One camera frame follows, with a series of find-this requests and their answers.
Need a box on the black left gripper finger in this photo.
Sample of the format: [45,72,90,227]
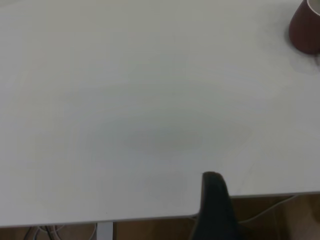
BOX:
[190,171,251,240]

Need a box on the thin white cable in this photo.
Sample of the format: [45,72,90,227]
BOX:
[237,194,300,223]

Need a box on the red ceramic mug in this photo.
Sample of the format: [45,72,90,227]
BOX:
[288,0,320,55]

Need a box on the grey metal table leg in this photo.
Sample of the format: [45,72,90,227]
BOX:
[97,221,114,240]

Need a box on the pale pinkish cable bundle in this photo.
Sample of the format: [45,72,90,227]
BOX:
[24,224,98,240]

